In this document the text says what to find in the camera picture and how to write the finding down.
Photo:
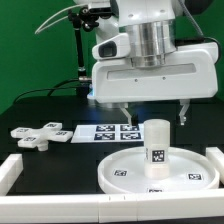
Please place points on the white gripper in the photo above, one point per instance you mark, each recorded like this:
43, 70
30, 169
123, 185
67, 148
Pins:
188, 73

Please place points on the white round table top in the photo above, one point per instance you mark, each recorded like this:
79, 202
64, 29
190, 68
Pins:
175, 169

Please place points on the white cross table base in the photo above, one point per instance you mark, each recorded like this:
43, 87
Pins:
40, 138

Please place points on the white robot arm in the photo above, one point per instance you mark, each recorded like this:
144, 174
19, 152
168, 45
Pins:
138, 59

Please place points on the white marker tag sheet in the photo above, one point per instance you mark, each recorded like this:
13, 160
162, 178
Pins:
108, 133

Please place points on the white right fence bar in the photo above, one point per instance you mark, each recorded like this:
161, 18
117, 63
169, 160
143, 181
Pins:
216, 157

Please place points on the white left fence bar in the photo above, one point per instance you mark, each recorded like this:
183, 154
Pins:
10, 170

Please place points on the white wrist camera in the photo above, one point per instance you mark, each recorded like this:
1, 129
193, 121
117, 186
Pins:
116, 47

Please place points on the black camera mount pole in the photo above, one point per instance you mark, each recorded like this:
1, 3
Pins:
83, 88

